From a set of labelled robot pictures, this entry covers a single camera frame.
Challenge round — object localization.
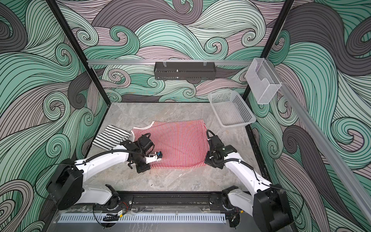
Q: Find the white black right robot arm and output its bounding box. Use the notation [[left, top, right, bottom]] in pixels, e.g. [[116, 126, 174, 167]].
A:
[[204, 130, 294, 232]]

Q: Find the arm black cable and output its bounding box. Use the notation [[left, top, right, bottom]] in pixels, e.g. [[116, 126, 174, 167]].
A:
[[206, 130, 305, 227], [34, 133, 154, 228]]

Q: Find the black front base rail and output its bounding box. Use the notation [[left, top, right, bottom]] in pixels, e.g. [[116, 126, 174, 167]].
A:
[[101, 191, 288, 212]]

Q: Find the clear plastic wall bin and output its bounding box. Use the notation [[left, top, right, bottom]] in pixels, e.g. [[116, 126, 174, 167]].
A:
[[245, 58, 282, 104]]

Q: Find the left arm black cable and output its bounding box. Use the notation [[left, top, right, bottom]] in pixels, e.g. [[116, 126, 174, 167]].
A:
[[34, 133, 154, 228]]

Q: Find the aluminium rail wall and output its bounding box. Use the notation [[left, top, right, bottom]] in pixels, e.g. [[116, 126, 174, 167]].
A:
[[87, 59, 252, 66], [271, 61, 371, 219]]

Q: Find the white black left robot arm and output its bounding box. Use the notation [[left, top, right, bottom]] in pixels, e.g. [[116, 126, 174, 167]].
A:
[[46, 133, 163, 210]]

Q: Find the aluminium rail right wall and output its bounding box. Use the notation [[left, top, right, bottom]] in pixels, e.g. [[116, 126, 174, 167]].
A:
[[271, 61, 371, 219]]

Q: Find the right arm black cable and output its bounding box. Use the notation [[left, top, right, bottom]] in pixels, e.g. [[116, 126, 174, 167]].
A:
[[206, 130, 305, 227]]

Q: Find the black frame post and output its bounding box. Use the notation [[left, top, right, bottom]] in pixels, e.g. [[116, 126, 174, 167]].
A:
[[243, 1, 294, 106], [46, 0, 111, 106]]

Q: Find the white slotted cable duct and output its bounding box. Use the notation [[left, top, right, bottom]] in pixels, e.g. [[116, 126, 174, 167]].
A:
[[58, 213, 227, 224]]

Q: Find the black frame post left rear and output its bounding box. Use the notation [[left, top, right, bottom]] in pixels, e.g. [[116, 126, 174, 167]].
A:
[[46, 0, 111, 106]]

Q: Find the red white striped tank top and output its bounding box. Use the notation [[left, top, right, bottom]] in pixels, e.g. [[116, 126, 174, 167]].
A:
[[131, 119, 209, 169]]

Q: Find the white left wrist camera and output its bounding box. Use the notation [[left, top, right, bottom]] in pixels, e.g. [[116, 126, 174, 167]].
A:
[[146, 151, 163, 164]]

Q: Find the black white striped tank top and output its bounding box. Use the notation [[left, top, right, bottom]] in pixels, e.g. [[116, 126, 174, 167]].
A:
[[92, 125, 131, 150]]

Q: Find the black wall shelf tray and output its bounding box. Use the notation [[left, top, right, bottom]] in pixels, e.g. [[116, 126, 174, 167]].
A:
[[154, 61, 216, 80]]

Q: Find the black frame post right rear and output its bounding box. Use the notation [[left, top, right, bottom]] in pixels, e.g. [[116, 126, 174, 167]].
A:
[[243, 1, 294, 106]]

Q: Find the white plastic laundry basket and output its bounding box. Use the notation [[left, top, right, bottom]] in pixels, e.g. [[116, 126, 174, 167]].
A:
[[208, 90, 256, 128]]

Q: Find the aluminium rail back wall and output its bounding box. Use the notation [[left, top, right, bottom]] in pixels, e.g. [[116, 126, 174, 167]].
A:
[[87, 59, 252, 66]]

